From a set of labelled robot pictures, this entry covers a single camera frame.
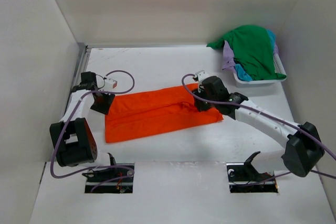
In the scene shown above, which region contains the lilac t shirt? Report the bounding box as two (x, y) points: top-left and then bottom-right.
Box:
(222, 40), (236, 73)

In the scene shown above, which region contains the aluminium frame rail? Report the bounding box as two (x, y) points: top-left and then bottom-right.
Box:
(54, 42), (91, 162)

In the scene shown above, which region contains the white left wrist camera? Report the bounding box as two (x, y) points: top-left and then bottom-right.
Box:
(104, 78), (118, 91)

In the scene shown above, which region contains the white plastic basket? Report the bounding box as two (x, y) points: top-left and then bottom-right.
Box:
(233, 53), (287, 88)

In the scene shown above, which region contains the green t shirt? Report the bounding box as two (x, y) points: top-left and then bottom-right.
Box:
(207, 25), (287, 82)

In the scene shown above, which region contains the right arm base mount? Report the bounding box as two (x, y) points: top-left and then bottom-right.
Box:
(226, 152), (278, 193)

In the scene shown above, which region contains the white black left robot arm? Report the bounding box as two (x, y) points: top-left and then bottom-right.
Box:
(49, 72), (115, 167)

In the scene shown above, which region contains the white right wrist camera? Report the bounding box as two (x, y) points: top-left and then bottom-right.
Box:
(195, 70), (208, 80)

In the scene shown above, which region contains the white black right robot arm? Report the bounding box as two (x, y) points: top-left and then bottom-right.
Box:
(192, 71), (325, 182)

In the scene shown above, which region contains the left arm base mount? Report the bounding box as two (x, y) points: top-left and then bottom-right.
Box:
(82, 163), (135, 194)

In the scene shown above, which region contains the orange t shirt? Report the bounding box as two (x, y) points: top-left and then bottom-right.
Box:
(104, 86), (223, 144)

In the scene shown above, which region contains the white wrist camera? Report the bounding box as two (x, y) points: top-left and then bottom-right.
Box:
(104, 78), (118, 91)
(195, 70), (208, 80)

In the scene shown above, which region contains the teal t shirt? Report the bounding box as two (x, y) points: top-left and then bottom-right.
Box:
(233, 27), (278, 82)

